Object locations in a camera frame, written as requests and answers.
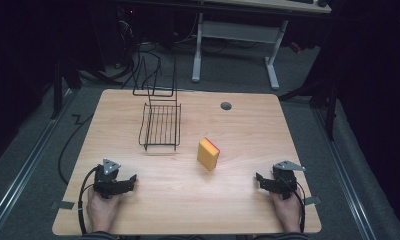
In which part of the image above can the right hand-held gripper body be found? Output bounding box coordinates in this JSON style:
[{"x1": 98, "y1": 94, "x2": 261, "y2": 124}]
[{"x1": 270, "y1": 160, "x2": 307, "y2": 201}]

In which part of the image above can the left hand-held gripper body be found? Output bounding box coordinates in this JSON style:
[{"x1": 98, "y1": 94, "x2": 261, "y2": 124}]
[{"x1": 93, "y1": 158, "x2": 124, "y2": 200}]

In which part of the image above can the person's left hand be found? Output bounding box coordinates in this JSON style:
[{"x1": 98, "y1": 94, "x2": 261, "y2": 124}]
[{"x1": 86, "y1": 187, "x2": 122, "y2": 234}]

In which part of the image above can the person's right hand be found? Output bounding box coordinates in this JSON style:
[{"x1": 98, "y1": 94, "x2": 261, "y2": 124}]
[{"x1": 269, "y1": 187, "x2": 304, "y2": 234}]

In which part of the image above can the grey tape strip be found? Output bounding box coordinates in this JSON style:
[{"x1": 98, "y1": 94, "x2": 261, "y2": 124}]
[
  {"x1": 304, "y1": 195, "x2": 322, "y2": 206},
  {"x1": 50, "y1": 200, "x2": 76, "y2": 211}
]

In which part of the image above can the yellow sponge with red side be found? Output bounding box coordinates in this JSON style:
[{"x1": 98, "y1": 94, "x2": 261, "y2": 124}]
[{"x1": 196, "y1": 137, "x2": 222, "y2": 173}]

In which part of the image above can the black metal stand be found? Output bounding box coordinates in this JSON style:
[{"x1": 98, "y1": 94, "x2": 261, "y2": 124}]
[
  {"x1": 49, "y1": 56, "x2": 122, "y2": 121},
  {"x1": 277, "y1": 49, "x2": 341, "y2": 142}
]

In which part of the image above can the desk with white legs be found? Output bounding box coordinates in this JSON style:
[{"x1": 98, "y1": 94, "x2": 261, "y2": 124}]
[{"x1": 174, "y1": 0, "x2": 333, "y2": 91}]

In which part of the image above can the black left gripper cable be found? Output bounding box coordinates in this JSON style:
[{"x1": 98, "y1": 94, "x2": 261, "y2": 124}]
[{"x1": 76, "y1": 166, "x2": 99, "y2": 236}]

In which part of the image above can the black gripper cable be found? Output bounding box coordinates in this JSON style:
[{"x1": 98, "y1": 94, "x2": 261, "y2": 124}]
[
  {"x1": 281, "y1": 176, "x2": 306, "y2": 234},
  {"x1": 76, "y1": 166, "x2": 99, "y2": 236}
]

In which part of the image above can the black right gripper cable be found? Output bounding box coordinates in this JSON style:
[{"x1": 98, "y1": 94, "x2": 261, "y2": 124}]
[{"x1": 281, "y1": 176, "x2": 306, "y2": 234}]

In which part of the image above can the black floor cable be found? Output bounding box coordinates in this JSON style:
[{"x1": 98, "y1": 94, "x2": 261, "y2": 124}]
[{"x1": 57, "y1": 113, "x2": 95, "y2": 186}]

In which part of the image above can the metal floor rail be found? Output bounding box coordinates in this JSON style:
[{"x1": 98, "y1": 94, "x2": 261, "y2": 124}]
[
  {"x1": 311, "y1": 107, "x2": 379, "y2": 240},
  {"x1": 0, "y1": 89, "x2": 75, "y2": 234}
]

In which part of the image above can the black wire rack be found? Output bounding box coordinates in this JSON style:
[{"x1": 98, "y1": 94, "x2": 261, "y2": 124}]
[{"x1": 132, "y1": 55, "x2": 183, "y2": 152}]

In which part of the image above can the bundle of black cables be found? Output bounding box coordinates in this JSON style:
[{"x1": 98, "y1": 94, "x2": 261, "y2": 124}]
[{"x1": 104, "y1": 9, "x2": 162, "y2": 90}]

